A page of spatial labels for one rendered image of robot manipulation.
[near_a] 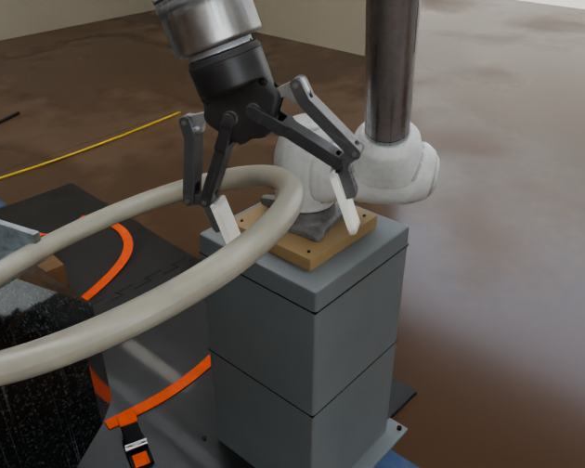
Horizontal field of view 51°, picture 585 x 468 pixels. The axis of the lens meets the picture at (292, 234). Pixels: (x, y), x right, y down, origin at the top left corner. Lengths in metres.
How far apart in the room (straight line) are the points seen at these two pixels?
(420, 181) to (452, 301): 1.39
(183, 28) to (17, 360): 0.32
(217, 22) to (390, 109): 0.78
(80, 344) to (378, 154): 0.97
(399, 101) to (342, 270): 0.42
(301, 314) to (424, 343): 1.13
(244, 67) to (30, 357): 0.32
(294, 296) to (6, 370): 0.97
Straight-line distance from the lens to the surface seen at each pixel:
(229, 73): 0.60
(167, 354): 2.46
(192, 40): 0.59
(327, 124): 0.61
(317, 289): 1.42
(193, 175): 0.66
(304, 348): 1.53
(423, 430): 2.22
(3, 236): 1.03
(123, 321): 0.54
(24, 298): 1.61
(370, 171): 1.42
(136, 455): 2.13
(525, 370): 2.52
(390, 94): 1.30
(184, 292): 0.55
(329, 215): 1.56
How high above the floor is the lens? 1.64
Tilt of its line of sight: 31 degrees down
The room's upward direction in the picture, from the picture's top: straight up
